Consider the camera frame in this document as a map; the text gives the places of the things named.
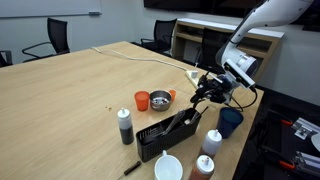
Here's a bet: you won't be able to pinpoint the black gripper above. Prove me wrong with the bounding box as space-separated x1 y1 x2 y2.
196 75 235 105

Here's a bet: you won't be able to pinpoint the black plastic utensil holder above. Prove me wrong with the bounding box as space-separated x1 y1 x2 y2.
135 107 202 163

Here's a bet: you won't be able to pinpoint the small orange plastic cup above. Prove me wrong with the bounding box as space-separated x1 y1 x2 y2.
168 89 177 102

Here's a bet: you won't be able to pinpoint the dark blue plastic cup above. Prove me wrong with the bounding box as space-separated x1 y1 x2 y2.
216 106 245 140

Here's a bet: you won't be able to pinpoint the silver metal spoon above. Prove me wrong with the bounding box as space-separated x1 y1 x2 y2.
161 109 186 137

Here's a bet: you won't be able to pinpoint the dark red beans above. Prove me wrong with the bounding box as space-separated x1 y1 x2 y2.
153 96 170 105

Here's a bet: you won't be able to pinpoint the small steel pot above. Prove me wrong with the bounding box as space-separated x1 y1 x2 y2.
149 89 173 112

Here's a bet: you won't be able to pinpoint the squeeze bottle yellow label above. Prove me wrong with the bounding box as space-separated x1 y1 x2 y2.
198 128 223 160

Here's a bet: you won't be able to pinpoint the large orange plastic cup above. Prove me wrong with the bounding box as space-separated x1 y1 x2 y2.
134 90 151 112

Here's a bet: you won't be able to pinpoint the squeeze bottle reddish sauce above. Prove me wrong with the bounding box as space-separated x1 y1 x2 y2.
188 154 215 180

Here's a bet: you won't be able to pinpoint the white ceramic mug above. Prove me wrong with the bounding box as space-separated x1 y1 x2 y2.
153 149 184 180

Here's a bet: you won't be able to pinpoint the squeeze bottle dark sauce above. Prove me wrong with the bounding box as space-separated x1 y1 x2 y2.
117 107 135 146

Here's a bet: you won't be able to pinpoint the black utensil handle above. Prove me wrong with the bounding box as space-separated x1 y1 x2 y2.
198 106 210 118

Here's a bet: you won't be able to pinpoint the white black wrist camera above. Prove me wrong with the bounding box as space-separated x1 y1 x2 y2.
223 59 256 90

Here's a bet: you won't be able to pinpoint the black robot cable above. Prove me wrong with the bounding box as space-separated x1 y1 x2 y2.
229 85 259 113

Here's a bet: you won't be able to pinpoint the white power cord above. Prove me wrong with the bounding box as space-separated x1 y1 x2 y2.
91 46 191 73

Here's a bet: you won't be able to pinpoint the black wall screen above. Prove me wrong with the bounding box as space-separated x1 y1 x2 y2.
143 0 320 33

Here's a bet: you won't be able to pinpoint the orange clamp handle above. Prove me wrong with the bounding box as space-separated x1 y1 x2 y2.
279 159 296 171
280 119 295 127

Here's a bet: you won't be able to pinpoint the thin tool black handle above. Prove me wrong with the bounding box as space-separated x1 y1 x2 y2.
117 160 142 180

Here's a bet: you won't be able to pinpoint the white wall whiteboard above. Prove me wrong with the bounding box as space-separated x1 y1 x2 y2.
0 0 103 19

